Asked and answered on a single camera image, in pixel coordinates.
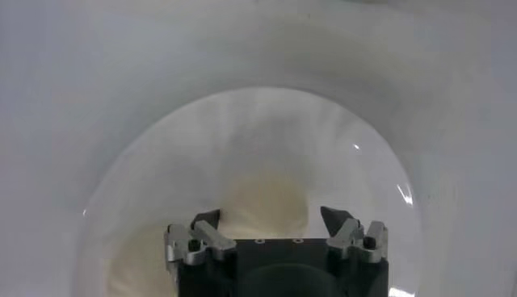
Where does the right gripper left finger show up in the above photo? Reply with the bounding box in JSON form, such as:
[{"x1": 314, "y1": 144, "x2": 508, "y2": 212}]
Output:
[{"x1": 164, "y1": 208, "x2": 237, "y2": 272}]

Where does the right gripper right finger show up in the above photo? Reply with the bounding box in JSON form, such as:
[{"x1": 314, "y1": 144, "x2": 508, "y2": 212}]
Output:
[{"x1": 320, "y1": 206, "x2": 389, "y2": 265}]

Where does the white steamed baozi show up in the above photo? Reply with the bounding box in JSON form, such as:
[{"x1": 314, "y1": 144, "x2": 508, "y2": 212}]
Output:
[{"x1": 220, "y1": 169, "x2": 314, "y2": 240}]

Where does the round white plate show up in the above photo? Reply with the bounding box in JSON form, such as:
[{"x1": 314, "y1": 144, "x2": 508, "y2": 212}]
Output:
[{"x1": 72, "y1": 86, "x2": 424, "y2": 297}]

